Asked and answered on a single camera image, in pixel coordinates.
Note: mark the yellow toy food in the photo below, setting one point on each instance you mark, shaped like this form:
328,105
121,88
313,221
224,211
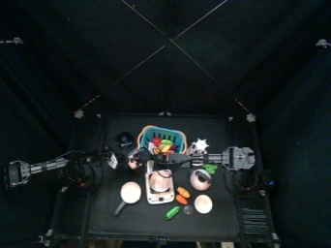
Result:
164,148

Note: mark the red toy food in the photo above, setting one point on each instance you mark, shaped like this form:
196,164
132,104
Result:
157,141

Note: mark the silver frame corner bracket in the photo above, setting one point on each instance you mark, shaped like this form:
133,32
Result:
78,113
322,42
17,41
252,117

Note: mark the black lid with grey knob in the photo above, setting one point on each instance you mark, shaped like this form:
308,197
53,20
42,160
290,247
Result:
124,141

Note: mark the small grey lid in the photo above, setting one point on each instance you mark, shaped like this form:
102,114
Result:
189,210

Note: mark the green toy food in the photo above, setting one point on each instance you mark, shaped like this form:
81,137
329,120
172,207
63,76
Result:
168,142

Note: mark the green toy pepper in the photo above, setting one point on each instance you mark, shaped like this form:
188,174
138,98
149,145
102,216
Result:
173,212

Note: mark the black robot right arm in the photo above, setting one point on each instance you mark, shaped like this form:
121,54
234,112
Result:
212,158

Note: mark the purple toy food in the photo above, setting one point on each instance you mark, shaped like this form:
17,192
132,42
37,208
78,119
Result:
174,148

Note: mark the orange toy carrot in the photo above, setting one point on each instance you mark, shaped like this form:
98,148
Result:
184,192
182,200

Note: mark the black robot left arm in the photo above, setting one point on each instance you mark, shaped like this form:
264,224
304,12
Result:
47,166

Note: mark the white toy frying pan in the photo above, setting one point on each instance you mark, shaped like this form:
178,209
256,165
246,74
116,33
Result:
132,192

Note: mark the white text label sticker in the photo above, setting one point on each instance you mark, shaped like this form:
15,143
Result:
254,221

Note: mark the white egg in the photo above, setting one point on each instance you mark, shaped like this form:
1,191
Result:
204,204

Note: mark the white grey toy cooker base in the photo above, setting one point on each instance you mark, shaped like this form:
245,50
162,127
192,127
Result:
161,198

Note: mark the green toy vegetable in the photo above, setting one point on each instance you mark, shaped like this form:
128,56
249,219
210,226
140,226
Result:
210,168

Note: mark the white toy utensil rack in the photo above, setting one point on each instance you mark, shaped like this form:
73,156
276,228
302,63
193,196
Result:
201,143

